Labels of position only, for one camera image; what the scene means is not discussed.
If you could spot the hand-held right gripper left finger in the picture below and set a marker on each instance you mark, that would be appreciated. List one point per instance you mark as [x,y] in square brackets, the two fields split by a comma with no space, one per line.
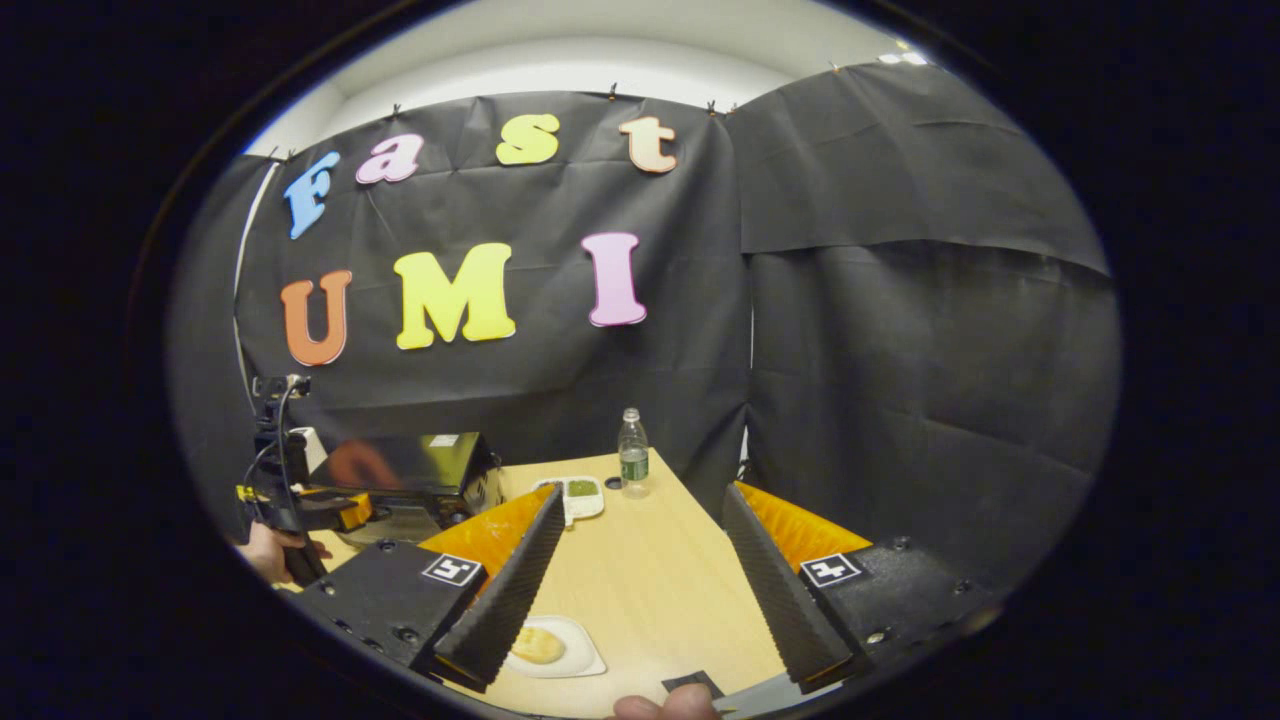
[500,600]

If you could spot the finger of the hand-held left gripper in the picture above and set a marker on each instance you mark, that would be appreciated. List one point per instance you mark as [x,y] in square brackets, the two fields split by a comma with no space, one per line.
[352,510]

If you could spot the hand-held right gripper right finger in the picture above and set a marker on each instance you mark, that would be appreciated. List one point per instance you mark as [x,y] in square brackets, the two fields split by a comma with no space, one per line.
[780,600]

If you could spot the yellow bread bun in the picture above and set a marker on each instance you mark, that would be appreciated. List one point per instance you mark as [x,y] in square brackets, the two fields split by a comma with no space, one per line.
[538,645]

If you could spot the black electric oven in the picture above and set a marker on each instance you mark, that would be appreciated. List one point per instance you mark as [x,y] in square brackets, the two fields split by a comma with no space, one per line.
[400,465]

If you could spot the white toaster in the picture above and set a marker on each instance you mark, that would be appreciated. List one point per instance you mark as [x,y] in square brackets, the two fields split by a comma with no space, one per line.
[312,450]

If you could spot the white square plate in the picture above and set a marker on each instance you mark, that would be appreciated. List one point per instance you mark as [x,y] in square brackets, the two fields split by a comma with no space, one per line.
[585,655]

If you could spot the black square patch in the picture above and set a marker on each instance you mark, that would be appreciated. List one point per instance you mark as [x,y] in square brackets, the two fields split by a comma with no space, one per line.
[692,685]

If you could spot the white divided snack dish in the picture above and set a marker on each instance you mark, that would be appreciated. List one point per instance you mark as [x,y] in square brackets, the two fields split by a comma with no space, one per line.
[582,497]

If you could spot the clear plastic water bottle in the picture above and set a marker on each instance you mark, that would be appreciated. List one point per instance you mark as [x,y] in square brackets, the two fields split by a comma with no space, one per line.
[633,460]

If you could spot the ceiling light panel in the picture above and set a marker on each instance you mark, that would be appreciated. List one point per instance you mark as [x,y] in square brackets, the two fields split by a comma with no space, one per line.
[903,58]

